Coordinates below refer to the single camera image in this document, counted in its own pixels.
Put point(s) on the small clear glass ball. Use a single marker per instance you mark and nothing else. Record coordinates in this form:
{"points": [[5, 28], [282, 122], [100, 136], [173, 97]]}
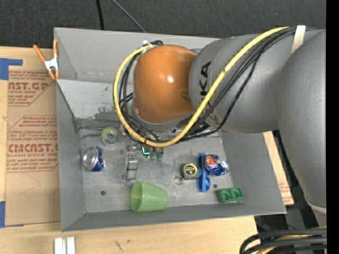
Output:
{"points": [[179, 180]]}

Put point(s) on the crushed blue silver can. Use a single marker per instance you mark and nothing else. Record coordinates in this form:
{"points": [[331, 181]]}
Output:
{"points": [[91, 159]]}

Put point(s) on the green plastic connector block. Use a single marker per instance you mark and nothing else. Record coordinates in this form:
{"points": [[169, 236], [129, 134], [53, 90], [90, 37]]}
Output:
{"points": [[230, 194]]}

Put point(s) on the pale green tape roll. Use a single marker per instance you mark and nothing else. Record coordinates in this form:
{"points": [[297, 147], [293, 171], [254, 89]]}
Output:
{"points": [[106, 139]]}

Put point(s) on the black and yellow tape measure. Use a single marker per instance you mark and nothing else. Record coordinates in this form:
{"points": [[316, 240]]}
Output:
{"points": [[189, 170]]}

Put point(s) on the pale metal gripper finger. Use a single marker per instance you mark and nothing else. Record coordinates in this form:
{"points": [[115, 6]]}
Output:
{"points": [[134, 169], [129, 171]]}

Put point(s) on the crushed blue red can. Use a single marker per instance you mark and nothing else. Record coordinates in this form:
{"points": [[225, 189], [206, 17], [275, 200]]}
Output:
{"points": [[213, 165]]}

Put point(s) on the brown cardboard board red print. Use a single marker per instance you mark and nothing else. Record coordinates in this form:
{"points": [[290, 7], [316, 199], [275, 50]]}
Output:
{"points": [[29, 189]]}

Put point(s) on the grey metal bin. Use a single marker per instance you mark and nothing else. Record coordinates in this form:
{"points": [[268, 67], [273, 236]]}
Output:
{"points": [[111, 194]]}

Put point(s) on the green plastic cup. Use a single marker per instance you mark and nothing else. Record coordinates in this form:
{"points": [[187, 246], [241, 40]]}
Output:
{"points": [[151, 198]]}

